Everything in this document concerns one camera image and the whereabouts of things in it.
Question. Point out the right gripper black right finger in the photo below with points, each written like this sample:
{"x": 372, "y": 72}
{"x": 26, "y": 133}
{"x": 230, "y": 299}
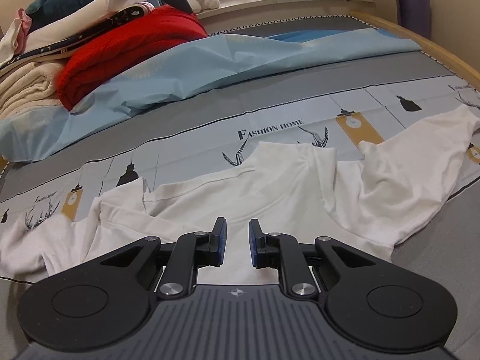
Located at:
{"x": 371, "y": 302}

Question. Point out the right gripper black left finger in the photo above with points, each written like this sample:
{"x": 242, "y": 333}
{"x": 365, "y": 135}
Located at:
{"x": 104, "y": 300}

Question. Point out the white long-sleeve shirt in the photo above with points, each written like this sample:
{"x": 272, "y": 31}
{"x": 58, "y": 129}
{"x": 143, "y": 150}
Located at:
{"x": 372, "y": 204}

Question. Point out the light blue quilt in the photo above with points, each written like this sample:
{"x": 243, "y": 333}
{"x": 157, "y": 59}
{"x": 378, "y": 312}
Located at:
{"x": 183, "y": 72}

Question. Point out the cream folded blanket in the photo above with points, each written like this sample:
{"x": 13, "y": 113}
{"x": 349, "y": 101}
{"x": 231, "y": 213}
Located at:
{"x": 30, "y": 86}

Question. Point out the white and black garment pile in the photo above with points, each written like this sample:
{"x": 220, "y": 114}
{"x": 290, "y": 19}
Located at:
{"x": 59, "y": 37}

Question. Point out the red garment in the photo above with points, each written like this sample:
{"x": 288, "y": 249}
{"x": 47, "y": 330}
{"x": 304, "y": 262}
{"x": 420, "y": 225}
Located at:
{"x": 122, "y": 48}

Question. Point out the purple box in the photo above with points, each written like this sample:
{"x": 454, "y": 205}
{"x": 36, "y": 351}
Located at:
{"x": 415, "y": 15}

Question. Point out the window sill ledge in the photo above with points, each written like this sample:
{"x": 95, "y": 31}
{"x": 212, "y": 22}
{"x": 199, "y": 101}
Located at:
{"x": 323, "y": 6}

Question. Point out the wooden bed frame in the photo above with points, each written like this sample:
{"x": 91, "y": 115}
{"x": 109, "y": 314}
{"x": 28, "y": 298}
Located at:
{"x": 435, "y": 51}

